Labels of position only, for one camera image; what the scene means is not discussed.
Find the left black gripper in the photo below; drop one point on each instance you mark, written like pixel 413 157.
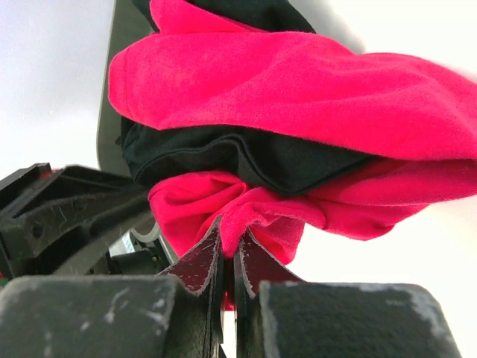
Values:
pixel 64 221

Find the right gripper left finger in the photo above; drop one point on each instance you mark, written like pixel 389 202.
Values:
pixel 70 313

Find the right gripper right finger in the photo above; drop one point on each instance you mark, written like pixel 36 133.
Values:
pixel 280 315

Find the black t shirt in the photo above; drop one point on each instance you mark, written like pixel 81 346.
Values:
pixel 190 102

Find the red t shirt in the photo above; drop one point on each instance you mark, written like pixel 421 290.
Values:
pixel 417 119

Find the dark green tray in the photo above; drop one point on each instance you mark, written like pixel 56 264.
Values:
pixel 128 26

